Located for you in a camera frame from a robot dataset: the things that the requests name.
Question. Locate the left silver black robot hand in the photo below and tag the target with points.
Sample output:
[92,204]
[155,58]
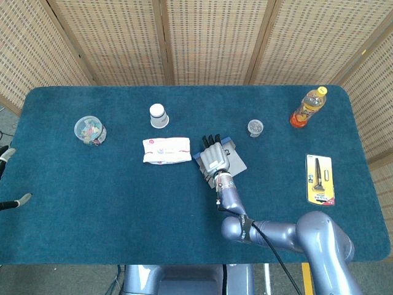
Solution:
[9,152]

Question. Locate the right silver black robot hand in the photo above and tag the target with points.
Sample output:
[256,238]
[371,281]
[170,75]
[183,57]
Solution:
[215,158]

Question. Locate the blue and white glasses box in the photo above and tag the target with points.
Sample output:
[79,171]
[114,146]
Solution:
[238,163]

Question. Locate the white wet wipes pack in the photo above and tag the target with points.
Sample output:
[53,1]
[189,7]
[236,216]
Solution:
[165,150]

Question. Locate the small clear jar metal bits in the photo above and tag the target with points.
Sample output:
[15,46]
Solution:
[255,127]

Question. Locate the upturned white paper cup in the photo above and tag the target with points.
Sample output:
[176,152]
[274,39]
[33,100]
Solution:
[159,118]

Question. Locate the clear tub of coloured clips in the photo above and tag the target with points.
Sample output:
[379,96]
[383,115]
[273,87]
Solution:
[89,130]

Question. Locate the blue felt table cloth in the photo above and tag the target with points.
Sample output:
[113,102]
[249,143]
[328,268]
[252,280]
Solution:
[122,199]

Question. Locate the orange drink bottle yellow cap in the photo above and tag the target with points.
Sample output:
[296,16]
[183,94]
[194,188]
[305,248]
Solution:
[307,107]

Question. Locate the yellow razor blister pack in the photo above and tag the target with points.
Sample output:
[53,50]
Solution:
[319,181]

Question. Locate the woven bamboo folding screen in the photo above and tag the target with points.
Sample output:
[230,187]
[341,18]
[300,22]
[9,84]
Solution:
[215,37]

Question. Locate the blue-grey robot torso base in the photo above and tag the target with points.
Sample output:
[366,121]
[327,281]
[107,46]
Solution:
[184,279]

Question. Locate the metal table leg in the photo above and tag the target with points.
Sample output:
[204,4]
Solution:
[267,279]

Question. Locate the yellow floor tape strip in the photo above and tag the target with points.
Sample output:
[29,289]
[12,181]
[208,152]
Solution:
[306,279]

